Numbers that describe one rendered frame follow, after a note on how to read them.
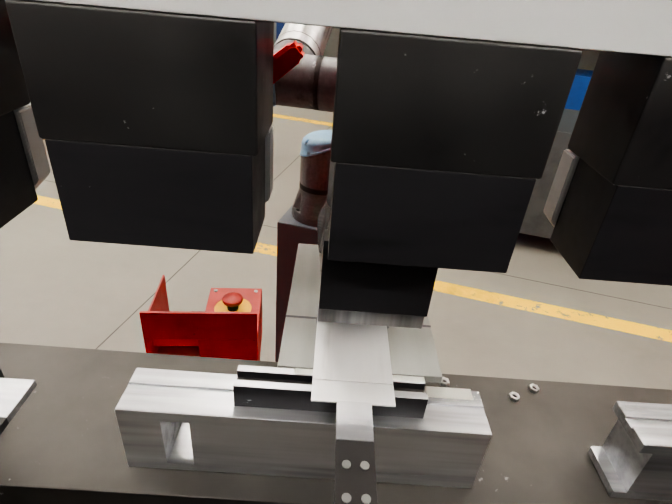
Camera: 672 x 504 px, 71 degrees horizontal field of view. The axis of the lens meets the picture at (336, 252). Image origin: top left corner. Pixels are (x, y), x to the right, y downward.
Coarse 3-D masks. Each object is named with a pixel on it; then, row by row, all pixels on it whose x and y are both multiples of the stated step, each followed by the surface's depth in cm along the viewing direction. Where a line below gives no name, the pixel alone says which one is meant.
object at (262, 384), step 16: (240, 368) 50; (256, 368) 50; (272, 368) 50; (288, 368) 50; (240, 384) 48; (256, 384) 48; (272, 384) 48; (288, 384) 48; (304, 384) 49; (400, 384) 50; (416, 384) 50; (240, 400) 49; (256, 400) 49; (272, 400) 49; (288, 400) 49; (304, 400) 49; (400, 400) 48; (416, 400) 48; (400, 416) 50; (416, 416) 50
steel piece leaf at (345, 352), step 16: (320, 336) 55; (336, 336) 55; (352, 336) 55; (368, 336) 55; (384, 336) 56; (320, 352) 53; (336, 352) 53; (352, 352) 53; (368, 352) 53; (384, 352) 53; (320, 368) 50; (336, 368) 51; (352, 368) 51; (368, 368) 51; (384, 368) 51
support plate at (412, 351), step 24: (312, 264) 68; (312, 288) 63; (288, 312) 58; (312, 312) 59; (288, 336) 55; (312, 336) 55; (408, 336) 56; (432, 336) 57; (288, 360) 51; (312, 360) 52; (408, 360) 53; (432, 360) 53
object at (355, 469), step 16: (336, 416) 45; (352, 416) 45; (368, 416) 45; (336, 432) 43; (352, 432) 44; (368, 432) 44; (336, 448) 42; (352, 448) 42; (368, 448) 42; (336, 464) 41; (352, 464) 41; (368, 464) 41; (336, 480) 39; (352, 480) 39; (368, 480) 40; (336, 496) 38; (352, 496) 38; (368, 496) 38
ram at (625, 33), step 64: (64, 0) 28; (128, 0) 28; (192, 0) 28; (256, 0) 28; (320, 0) 27; (384, 0) 27; (448, 0) 27; (512, 0) 27; (576, 0) 27; (640, 0) 27
